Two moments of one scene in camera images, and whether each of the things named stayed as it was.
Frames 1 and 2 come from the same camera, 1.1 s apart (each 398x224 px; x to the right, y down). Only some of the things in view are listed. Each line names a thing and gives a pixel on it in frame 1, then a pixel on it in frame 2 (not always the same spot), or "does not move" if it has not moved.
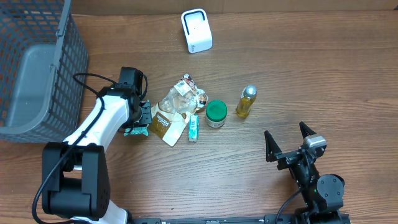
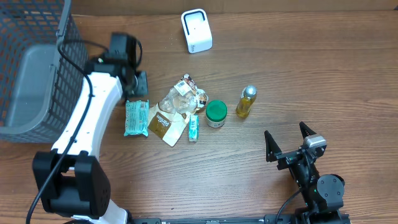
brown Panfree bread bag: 169,117 does not move
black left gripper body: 145,112 to 140,88
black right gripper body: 287,159 does not move
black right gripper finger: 272,149 does not move
